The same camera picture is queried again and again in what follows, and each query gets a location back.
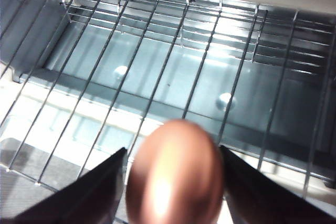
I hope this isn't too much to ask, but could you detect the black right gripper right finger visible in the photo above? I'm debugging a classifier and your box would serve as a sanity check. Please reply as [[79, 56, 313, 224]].
[[219, 144, 336, 224]]

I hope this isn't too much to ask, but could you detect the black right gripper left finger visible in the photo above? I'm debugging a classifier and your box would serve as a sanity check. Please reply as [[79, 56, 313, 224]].
[[0, 146, 129, 224]]

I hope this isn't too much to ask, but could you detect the brown egg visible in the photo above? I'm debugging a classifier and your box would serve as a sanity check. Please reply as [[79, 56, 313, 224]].
[[125, 118, 226, 224]]

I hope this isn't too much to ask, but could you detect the cream Toshiba toaster oven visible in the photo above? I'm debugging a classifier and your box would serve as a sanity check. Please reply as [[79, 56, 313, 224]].
[[0, 0, 336, 224]]

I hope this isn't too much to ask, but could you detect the metal wire oven rack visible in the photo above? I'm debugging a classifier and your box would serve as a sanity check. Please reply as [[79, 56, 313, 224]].
[[0, 0, 336, 224]]

